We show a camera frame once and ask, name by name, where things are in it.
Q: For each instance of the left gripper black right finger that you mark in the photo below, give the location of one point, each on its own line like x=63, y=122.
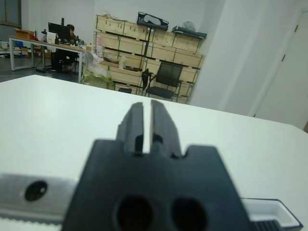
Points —
x=163, y=125

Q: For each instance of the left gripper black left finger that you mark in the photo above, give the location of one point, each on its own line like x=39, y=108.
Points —
x=132, y=125

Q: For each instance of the black box with white insert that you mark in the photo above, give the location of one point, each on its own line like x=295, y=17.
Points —
x=276, y=209

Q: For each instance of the brown cardboard box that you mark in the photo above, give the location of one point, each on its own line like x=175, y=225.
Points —
x=24, y=33

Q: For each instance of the black mesh office chair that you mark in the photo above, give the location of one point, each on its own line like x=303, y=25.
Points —
x=169, y=71

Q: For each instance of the yellow green sack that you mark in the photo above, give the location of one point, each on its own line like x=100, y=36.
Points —
x=96, y=78

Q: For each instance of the white plastic bag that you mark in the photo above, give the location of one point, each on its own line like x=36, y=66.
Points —
x=95, y=60

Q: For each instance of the stacked plywood crates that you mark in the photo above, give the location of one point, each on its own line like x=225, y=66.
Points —
x=134, y=43

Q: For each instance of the pink white carton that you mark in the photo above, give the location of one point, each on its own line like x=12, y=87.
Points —
x=99, y=45

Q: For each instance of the flat black carry case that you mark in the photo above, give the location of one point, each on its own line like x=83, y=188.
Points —
x=190, y=33

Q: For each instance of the open black carry case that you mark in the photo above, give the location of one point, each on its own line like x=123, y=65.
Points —
x=152, y=20

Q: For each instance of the seated person with dark hair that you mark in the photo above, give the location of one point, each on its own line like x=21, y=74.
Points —
x=70, y=28

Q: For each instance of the white red carton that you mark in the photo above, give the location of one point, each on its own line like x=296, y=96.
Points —
x=50, y=37

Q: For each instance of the black computer monitor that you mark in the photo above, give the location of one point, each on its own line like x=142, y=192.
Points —
x=57, y=30

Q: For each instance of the white door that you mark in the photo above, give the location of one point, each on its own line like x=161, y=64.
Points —
x=288, y=72

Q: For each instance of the white frame wooden desk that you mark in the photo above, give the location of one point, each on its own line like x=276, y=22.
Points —
x=48, y=43

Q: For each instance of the wooden frame window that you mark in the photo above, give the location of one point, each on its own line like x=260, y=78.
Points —
x=9, y=12

